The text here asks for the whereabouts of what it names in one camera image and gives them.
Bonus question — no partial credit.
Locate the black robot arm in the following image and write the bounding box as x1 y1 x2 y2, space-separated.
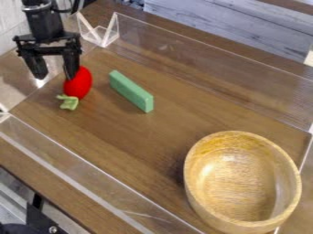
12 0 81 80

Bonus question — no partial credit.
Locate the wooden bowl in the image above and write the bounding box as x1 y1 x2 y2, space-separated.
183 131 302 234

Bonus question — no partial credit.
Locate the clear acrylic table barrier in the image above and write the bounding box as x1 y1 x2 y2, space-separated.
0 14 313 234

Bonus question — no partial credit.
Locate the green rectangular block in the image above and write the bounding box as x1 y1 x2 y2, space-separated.
108 70 154 113

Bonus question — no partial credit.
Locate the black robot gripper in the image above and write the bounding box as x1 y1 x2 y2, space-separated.
12 31 81 80

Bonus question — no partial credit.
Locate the red plush strawberry toy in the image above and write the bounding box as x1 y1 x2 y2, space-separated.
56 66 92 111

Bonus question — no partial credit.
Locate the black clamp with cable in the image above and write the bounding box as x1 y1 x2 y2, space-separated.
0 204 68 234

